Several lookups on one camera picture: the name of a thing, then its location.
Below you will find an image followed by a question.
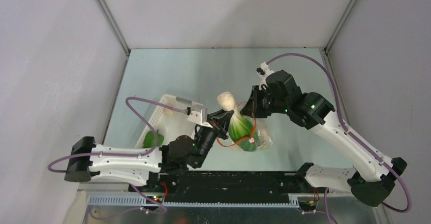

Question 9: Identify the green bok choy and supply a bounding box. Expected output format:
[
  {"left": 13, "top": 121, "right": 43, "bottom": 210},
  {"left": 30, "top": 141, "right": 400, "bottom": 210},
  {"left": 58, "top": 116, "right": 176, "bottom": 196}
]
[{"left": 217, "top": 91, "right": 256, "bottom": 144}]

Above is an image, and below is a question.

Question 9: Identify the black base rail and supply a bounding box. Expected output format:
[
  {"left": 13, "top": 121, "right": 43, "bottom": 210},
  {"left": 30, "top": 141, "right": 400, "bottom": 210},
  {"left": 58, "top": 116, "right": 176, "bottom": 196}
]
[{"left": 137, "top": 171, "right": 323, "bottom": 205}]

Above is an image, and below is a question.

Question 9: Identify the clear zip top bag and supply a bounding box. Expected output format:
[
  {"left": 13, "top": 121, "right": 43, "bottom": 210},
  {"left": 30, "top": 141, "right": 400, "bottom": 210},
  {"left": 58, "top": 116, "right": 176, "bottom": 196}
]
[{"left": 217, "top": 103, "right": 273, "bottom": 152}]

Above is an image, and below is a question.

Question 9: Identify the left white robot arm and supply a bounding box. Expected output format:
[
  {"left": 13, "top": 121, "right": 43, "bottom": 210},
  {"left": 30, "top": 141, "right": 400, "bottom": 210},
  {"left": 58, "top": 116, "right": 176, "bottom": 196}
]
[{"left": 64, "top": 109, "right": 234, "bottom": 192}]

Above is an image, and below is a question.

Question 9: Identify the small beige mushroom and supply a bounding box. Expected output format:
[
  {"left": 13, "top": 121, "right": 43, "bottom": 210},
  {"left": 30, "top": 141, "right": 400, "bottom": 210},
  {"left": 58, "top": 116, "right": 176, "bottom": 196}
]
[{"left": 164, "top": 108, "right": 175, "bottom": 116}]

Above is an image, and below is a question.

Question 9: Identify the white cauliflower with green leaves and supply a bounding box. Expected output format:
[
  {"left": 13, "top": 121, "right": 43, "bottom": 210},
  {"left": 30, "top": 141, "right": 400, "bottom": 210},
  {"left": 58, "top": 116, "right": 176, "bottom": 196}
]
[{"left": 237, "top": 128, "right": 273, "bottom": 152}]

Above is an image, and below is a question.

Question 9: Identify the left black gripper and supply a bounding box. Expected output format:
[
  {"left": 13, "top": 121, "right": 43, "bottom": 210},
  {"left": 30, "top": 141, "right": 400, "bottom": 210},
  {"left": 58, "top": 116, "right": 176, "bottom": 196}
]
[{"left": 193, "top": 108, "right": 232, "bottom": 167}]

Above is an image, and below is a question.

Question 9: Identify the green pepper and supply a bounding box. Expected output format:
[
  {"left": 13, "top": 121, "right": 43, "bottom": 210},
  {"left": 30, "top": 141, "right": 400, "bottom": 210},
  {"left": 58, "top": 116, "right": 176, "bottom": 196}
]
[{"left": 142, "top": 131, "right": 165, "bottom": 148}]

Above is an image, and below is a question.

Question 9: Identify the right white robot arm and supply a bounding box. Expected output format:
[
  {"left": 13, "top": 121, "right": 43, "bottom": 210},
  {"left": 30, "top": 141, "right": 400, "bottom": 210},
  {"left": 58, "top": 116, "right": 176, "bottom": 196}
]
[{"left": 240, "top": 68, "right": 407, "bottom": 207}]

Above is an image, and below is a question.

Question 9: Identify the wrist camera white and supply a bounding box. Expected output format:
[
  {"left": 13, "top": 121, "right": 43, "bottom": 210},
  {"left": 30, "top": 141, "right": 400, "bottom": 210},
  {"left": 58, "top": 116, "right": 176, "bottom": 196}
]
[
  {"left": 256, "top": 62, "right": 274, "bottom": 86},
  {"left": 188, "top": 104, "right": 211, "bottom": 127}
]

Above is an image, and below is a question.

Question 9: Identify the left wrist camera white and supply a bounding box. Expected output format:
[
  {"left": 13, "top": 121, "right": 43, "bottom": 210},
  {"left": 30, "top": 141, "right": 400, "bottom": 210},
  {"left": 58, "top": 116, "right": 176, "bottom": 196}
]
[{"left": 188, "top": 104, "right": 211, "bottom": 127}]

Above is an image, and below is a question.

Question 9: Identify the white perforated plastic basket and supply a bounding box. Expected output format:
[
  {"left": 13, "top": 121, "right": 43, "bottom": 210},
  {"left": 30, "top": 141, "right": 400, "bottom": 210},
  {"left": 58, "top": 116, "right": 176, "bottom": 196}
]
[{"left": 147, "top": 94, "right": 196, "bottom": 145}]

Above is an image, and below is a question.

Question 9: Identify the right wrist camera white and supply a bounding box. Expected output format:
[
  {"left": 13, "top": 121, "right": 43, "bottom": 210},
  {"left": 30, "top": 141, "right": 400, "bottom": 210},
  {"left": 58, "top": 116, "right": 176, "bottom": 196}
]
[{"left": 256, "top": 62, "right": 274, "bottom": 86}]

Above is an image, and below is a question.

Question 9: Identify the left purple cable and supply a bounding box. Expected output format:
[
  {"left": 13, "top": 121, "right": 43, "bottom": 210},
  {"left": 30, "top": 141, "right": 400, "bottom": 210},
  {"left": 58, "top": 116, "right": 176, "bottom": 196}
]
[{"left": 47, "top": 97, "right": 189, "bottom": 174}]

